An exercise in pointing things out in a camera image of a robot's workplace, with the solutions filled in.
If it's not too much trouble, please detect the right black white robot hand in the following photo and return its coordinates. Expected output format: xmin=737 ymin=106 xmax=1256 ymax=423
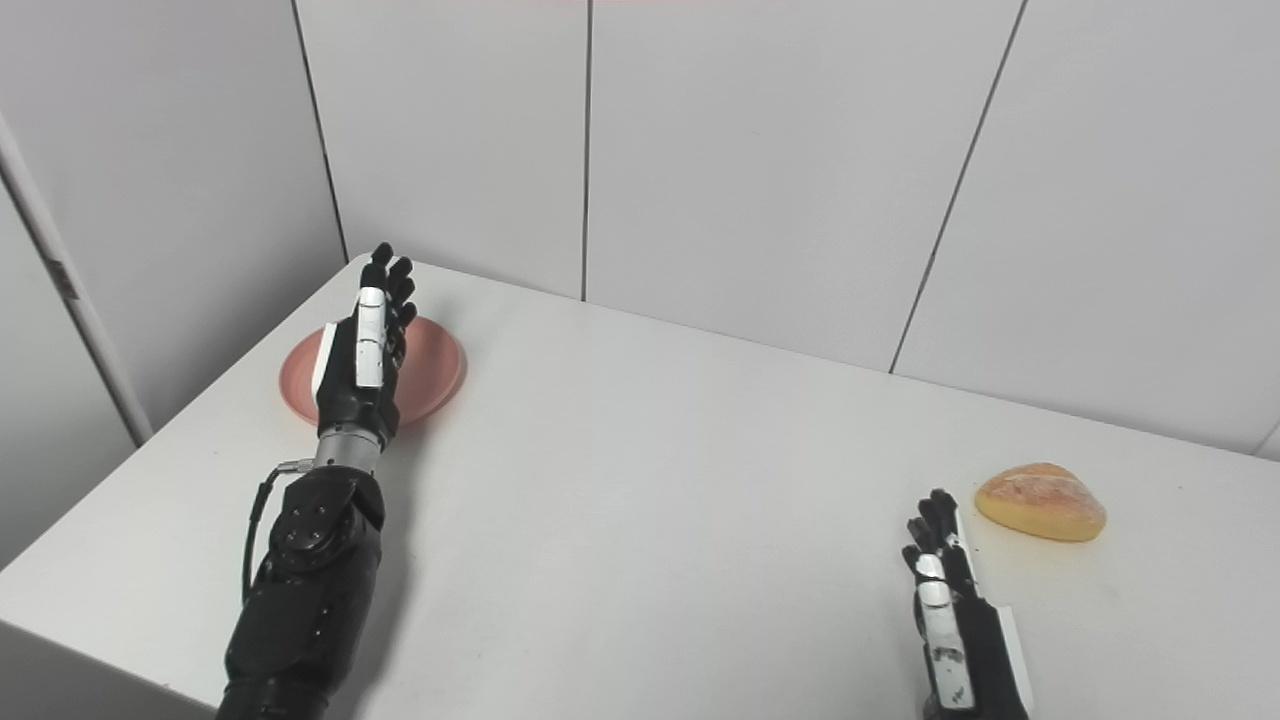
xmin=902 ymin=488 xmax=1036 ymax=720

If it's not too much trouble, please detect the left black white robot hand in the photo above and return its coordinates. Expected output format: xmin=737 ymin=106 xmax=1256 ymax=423
xmin=310 ymin=242 xmax=419 ymax=441

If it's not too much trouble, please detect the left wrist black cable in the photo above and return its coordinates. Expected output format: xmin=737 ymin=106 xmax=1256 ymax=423
xmin=241 ymin=458 xmax=316 ymax=606

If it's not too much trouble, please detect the golden bread roll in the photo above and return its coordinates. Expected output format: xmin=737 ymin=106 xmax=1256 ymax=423
xmin=975 ymin=462 xmax=1108 ymax=543

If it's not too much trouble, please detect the pink round plate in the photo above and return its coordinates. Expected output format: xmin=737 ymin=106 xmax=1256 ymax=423
xmin=279 ymin=316 xmax=468 ymax=429

